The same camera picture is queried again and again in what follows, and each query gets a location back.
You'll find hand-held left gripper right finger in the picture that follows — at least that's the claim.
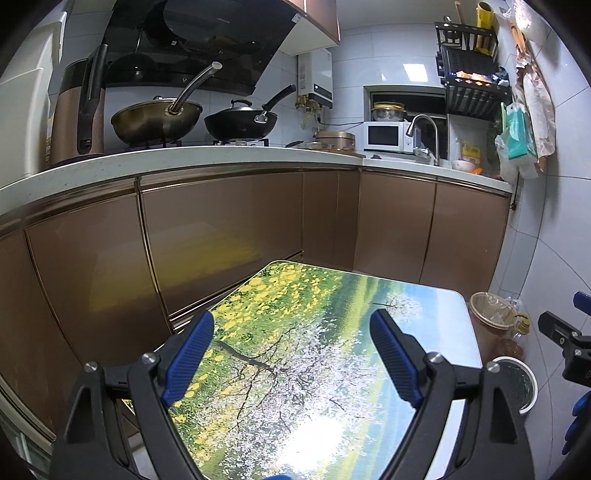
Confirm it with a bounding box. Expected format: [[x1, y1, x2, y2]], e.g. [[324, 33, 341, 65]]
[[369, 308, 536, 480]]

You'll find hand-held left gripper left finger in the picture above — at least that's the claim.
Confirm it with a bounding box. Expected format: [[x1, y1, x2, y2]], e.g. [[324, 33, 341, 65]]
[[53, 310, 215, 480]]

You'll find oil bottle with yellow cap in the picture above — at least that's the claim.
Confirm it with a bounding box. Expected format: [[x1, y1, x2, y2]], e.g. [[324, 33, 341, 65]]
[[498, 313, 533, 361]]

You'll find brown bin with clear liner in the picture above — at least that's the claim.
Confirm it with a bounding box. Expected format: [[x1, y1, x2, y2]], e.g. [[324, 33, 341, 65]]
[[468, 291, 519, 352]]

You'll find white round bucket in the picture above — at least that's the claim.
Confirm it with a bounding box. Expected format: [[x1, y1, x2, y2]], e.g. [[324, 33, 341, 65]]
[[491, 355, 539, 415]]

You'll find brown kitchen base cabinet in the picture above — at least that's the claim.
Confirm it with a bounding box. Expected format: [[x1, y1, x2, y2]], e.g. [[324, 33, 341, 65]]
[[0, 167, 512, 446]]

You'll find teal and white hanging bag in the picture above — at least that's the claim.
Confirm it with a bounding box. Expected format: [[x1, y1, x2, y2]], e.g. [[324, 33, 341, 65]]
[[495, 102, 539, 182]]

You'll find white kitchen countertop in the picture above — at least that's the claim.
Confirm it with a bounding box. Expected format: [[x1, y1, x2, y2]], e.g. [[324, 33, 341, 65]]
[[0, 144, 514, 217]]

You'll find white microwave oven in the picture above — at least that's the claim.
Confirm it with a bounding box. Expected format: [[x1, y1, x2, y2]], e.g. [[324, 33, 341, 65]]
[[362, 121, 419, 154]]

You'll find steel kitchen faucet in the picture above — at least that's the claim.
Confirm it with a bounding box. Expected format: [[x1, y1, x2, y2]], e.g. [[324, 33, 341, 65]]
[[405, 114, 441, 167]]

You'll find black wok with lid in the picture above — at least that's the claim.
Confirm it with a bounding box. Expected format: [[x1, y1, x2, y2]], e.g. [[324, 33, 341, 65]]
[[204, 84, 297, 141]]

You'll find glass pot with gold rim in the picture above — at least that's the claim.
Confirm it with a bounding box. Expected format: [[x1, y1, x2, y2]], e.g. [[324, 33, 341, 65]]
[[372, 102, 408, 123]]

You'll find brown tall kitchen appliance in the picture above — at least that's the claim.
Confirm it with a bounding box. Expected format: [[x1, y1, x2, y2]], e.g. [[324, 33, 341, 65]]
[[47, 45, 110, 169]]

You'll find white gas water heater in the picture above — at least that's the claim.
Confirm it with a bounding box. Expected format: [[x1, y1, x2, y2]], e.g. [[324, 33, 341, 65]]
[[295, 48, 335, 110]]

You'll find yellow roll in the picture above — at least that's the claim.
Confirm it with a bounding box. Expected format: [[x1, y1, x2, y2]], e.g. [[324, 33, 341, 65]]
[[475, 2, 496, 54]]

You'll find white refrigerator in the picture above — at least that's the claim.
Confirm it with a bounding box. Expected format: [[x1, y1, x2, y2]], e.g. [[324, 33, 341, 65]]
[[0, 11, 68, 182]]

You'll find black range hood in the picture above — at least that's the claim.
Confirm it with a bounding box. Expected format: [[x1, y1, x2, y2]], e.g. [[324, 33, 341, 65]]
[[98, 0, 302, 96]]

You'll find brass wok with steel handle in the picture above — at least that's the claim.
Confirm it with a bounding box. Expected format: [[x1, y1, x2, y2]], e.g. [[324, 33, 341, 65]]
[[111, 62, 222, 145]]

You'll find black wall dish rack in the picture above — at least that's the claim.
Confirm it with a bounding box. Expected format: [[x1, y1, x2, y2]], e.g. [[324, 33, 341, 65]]
[[434, 21, 513, 116]]

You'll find brown wall cabinet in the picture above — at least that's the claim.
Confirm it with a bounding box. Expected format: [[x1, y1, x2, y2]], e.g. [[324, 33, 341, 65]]
[[281, 0, 342, 57]]

